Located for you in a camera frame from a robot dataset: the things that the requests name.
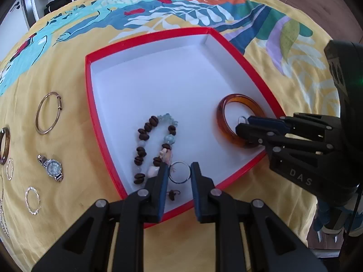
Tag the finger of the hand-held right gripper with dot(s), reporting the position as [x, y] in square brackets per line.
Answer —
[266, 123]
[249, 133]

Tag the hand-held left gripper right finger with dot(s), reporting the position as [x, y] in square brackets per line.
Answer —
[197, 192]

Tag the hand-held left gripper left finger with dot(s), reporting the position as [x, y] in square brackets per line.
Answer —
[162, 187]

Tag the amber resin bangle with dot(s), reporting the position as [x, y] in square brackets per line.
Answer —
[224, 110]

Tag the red cardboard box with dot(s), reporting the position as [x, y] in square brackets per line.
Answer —
[170, 90]

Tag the gold metal bangle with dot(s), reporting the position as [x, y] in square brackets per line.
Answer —
[37, 119]

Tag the dark brown bangle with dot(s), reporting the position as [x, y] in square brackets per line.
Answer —
[7, 147]

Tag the small brown earring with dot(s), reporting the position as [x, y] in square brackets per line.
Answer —
[171, 195]

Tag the yellow printed blanket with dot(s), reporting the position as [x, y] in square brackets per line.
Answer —
[71, 218]

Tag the person's blue jeans leg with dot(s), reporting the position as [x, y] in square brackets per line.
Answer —
[329, 218]

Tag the silver wristwatch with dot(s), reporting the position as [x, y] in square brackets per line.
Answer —
[53, 167]

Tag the twisted silver hoop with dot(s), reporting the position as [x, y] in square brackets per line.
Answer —
[38, 201]

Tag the thin silver hoop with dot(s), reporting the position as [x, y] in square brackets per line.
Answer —
[12, 170]

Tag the black folded clothes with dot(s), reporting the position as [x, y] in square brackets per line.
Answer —
[58, 2]

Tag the white wardrobe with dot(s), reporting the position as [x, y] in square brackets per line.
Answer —
[28, 5]

